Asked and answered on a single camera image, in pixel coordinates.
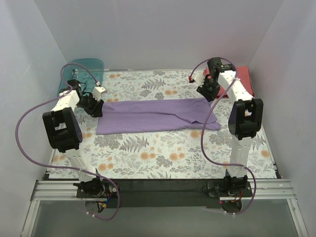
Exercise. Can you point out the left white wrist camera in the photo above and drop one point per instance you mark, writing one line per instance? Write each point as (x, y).
(97, 92)

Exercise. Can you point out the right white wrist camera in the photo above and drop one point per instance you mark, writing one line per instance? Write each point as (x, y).
(198, 78)

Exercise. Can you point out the folded red t shirt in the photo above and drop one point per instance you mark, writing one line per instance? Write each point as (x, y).
(243, 75)

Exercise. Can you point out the teal plastic bin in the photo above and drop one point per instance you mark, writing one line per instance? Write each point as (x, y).
(95, 66)

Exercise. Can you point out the purple t shirt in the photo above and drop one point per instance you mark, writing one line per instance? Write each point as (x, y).
(152, 116)

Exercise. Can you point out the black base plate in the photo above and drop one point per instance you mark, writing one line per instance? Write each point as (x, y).
(210, 199)

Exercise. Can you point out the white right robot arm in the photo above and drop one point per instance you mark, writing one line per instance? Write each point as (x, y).
(245, 119)

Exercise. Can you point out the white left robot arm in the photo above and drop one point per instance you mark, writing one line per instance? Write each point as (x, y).
(63, 130)

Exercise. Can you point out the aluminium frame rail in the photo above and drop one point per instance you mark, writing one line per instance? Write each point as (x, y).
(67, 189)

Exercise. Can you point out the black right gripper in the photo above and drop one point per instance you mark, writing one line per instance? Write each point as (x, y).
(206, 91)

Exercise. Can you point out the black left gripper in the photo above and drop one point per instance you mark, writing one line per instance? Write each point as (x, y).
(95, 107)

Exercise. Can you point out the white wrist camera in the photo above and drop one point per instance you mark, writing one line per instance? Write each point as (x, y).
(198, 78)
(97, 92)

